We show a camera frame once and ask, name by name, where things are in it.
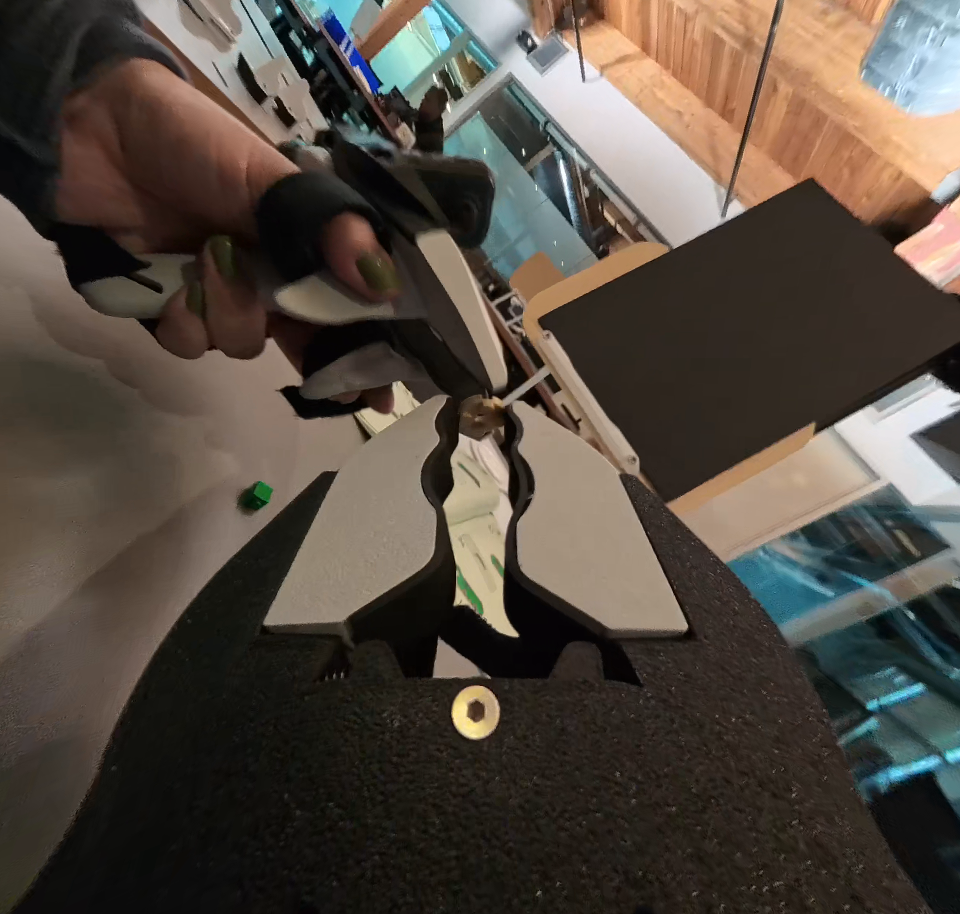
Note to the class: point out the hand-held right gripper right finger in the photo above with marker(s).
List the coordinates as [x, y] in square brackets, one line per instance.
[585, 546]

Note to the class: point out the black panel with tan edge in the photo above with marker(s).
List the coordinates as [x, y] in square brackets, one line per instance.
[750, 329]

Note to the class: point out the grey wall speaker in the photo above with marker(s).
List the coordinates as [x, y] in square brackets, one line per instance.
[546, 51]

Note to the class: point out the thin black pole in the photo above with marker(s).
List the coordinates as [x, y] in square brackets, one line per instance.
[757, 81]

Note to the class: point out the pink wall painting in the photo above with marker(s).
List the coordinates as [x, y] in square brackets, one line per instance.
[934, 250]

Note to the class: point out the white panel stand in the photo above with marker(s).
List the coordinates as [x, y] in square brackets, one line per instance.
[592, 423]

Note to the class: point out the grey desk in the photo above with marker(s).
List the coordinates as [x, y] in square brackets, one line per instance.
[112, 464]

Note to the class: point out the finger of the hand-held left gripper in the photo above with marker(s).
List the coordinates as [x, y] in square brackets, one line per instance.
[431, 329]
[461, 306]

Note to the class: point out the person's left hand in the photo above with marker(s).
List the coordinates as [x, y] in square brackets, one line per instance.
[165, 164]

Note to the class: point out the pale green instruction booklet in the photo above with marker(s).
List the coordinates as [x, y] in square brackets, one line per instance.
[476, 494]

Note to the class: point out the small green brick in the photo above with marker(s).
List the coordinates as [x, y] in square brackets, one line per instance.
[256, 495]

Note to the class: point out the small tan brick piece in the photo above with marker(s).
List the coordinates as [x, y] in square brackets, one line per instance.
[480, 415]

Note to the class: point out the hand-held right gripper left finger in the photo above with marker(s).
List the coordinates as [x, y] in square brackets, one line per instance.
[360, 539]

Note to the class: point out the person's left forearm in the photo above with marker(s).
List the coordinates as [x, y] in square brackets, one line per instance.
[52, 51]

